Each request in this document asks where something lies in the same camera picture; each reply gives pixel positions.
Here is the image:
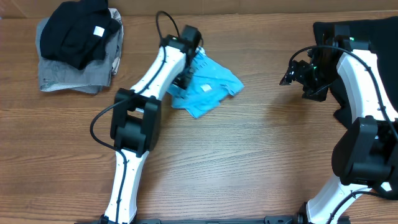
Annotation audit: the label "light blue printed t-shirt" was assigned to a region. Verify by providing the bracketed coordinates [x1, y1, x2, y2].
[167, 47, 244, 119]

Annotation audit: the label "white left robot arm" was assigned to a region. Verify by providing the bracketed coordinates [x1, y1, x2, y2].
[100, 34, 202, 223]

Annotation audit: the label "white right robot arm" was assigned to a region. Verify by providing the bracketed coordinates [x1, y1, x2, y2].
[281, 17, 397, 223]

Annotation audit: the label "white folded garment under stack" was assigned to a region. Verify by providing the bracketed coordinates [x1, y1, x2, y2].
[106, 8, 124, 76]

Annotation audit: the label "black garment at right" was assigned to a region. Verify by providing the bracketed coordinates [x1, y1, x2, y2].
[312, 16, 398, 200]

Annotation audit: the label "black folded garment on stack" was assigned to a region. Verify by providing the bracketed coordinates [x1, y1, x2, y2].
[40, 0, 121, 70]

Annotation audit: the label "grey folded shorts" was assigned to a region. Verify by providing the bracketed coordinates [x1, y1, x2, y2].
[35, 17, 112, 94]

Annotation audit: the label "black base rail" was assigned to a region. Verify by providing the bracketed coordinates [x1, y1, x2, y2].
[132, 215, 297, 224]

